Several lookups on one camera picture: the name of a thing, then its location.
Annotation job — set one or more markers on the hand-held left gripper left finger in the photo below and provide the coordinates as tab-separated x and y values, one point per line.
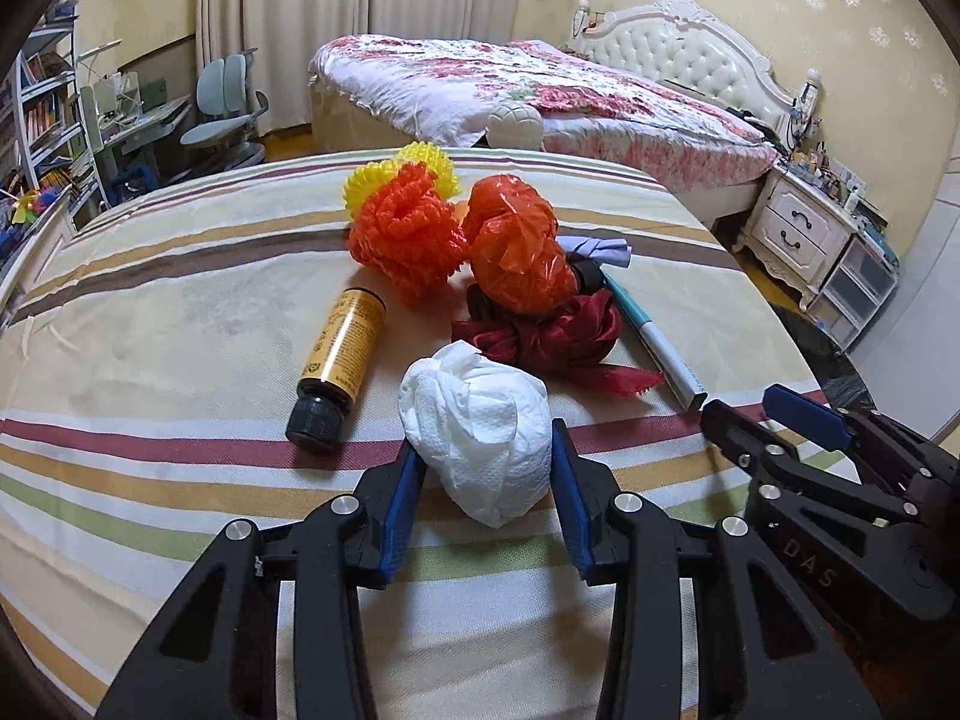
401	499

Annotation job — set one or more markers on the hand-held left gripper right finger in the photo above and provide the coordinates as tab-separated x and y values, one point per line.
571	499

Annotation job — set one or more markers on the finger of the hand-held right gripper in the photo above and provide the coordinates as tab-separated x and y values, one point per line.
750	442
810	412

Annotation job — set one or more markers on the white tissue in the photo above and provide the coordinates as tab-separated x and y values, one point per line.
480	435

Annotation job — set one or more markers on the teal white marker pen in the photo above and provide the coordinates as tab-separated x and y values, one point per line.
660	349

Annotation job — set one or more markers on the amber bottle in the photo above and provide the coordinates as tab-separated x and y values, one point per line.
341	345

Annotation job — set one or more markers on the dark red ribbon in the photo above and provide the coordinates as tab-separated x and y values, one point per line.
570	330

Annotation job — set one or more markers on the light blue cloth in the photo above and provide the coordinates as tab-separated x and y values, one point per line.
600	249

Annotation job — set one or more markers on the orange plastic bag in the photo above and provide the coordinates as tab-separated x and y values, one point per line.
517	240

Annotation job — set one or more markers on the orange foam net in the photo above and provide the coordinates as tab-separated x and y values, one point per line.
409	232

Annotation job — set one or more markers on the clear plastic drawer unit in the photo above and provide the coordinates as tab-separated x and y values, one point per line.
855	285

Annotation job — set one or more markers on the blue flat box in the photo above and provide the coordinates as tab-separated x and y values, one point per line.
881	247

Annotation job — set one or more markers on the white nightstand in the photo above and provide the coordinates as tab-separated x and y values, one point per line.
795	217

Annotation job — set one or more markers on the clutter of small nightstand items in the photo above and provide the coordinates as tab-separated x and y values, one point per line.
821	165

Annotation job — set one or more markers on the striped tablecloth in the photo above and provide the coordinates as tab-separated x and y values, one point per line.
187	315

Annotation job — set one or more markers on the white tufted headboard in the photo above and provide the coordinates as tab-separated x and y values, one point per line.
690	60

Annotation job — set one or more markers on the bed with floral quilt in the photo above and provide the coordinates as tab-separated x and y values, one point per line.
465	82

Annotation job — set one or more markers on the blue grey desk chair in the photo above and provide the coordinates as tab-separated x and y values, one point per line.
225	90

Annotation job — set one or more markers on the white study desk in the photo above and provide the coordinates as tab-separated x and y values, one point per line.
150	116

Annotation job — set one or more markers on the beige pleated curtain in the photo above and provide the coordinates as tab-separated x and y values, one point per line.
300	7

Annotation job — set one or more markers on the bookshelf with books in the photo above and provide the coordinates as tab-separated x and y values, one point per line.
45	112

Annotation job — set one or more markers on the white bed frame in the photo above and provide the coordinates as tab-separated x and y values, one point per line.
514	127

